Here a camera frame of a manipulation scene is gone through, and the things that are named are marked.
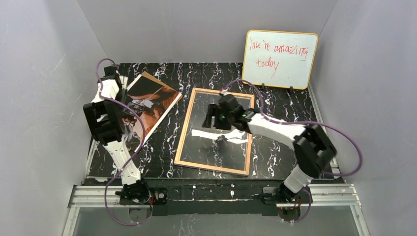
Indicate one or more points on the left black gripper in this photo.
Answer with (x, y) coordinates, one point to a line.
(110, 74)

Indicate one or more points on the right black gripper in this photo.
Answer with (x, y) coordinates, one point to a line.
(215, 112)

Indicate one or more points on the clear plastic sheet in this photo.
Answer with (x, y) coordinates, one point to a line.
(216, 130)

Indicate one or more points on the white wooden picture frame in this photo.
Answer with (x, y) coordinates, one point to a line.
(215, 132)

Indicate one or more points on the brown cardboard backing board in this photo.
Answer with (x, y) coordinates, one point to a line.
(156, 81)

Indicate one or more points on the printed photo with white border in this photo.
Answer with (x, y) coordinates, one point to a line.
(146, 107)

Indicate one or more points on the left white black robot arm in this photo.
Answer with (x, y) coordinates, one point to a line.
(107, 129)

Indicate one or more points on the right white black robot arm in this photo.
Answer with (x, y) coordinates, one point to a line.
(313, 148)

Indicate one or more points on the black marble pattern mat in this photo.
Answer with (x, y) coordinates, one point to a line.
(269, 159)

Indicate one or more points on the yellow rimmed whiteboard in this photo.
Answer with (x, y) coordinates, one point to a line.
(279, 59)

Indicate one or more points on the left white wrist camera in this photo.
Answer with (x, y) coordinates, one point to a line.
(123, 82)

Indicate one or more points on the aluminium rail base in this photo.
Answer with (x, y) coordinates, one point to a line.
(216, 196)

